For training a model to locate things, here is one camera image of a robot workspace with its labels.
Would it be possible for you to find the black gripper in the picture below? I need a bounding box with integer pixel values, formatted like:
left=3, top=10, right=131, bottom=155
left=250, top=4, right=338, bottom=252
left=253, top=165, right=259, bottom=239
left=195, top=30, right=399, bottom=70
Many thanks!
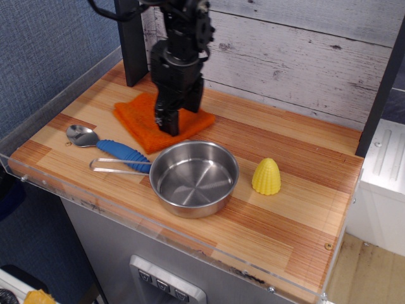
left=151, top=40, right=204, bottom=136

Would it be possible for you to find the orange cloth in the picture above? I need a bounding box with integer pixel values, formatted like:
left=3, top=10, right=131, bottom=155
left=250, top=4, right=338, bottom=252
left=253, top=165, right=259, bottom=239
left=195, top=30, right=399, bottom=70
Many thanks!
left=113, top=93, right=215, bottom=154

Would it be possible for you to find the steel pot with wire handle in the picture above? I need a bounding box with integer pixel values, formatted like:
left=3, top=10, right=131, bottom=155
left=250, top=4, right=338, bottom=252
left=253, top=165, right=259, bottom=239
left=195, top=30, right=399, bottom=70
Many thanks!
left=89, top=141, right=239, bottom=219

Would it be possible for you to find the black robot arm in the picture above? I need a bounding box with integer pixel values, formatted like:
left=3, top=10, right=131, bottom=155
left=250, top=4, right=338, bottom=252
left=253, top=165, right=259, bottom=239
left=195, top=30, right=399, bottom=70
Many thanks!
left=141, top=1, right=215, bottom=136

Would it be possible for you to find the yellow toy corn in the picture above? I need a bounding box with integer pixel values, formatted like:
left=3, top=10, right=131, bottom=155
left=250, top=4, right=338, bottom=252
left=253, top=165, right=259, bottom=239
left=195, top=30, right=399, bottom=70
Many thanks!
left=251, top=158, right=281, bottom=196

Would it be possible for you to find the clear acrylic guard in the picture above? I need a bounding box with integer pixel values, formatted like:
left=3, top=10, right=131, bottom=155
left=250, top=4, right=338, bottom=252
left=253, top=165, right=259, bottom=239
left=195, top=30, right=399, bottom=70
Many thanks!
left=2, top=148, right=363, bottom=303

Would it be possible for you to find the silver button panel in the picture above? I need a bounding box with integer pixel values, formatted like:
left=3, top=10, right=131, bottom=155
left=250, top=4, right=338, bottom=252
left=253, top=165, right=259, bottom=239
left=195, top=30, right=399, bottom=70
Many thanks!
left=129, top=255, right=207, bottom=303

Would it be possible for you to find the white box at right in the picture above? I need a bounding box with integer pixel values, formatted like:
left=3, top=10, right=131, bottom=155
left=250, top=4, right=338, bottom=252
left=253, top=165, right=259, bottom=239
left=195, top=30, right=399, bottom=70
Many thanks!
left=346, top=119, right=404, bottom=256

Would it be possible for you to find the yellow black object bottom left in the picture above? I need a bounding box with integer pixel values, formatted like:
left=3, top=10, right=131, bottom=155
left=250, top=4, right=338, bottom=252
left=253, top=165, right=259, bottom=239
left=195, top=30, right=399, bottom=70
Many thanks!
left=1, top=288, right=57, bottom=304

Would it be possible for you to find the dark left post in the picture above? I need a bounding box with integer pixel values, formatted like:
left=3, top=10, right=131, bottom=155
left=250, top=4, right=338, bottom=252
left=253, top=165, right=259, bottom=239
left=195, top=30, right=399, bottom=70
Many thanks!
left=118, top=15, right=148, bottom=87

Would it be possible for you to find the dark post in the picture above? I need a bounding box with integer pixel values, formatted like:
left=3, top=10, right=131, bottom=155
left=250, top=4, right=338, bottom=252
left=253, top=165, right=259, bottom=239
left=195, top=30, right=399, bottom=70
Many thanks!
left=118, top=15, right=148, bottom=87
left=355, top=20, right=404, bottom=158

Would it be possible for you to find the spoon with blue handle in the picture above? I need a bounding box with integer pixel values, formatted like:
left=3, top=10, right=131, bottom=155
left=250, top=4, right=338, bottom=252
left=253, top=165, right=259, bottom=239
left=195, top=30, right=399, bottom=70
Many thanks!
left=66, top=125, right=151, bottom=174

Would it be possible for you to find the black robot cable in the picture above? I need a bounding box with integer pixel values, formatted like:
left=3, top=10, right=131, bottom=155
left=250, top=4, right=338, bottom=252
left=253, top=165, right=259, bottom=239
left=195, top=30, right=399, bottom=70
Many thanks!
left=87, top=0, right=159, bottom=23

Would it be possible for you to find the dark right post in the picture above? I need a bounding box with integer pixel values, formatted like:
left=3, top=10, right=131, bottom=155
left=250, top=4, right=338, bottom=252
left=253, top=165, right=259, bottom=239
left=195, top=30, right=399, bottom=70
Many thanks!
left=355, top=20, right=404, bottom=158

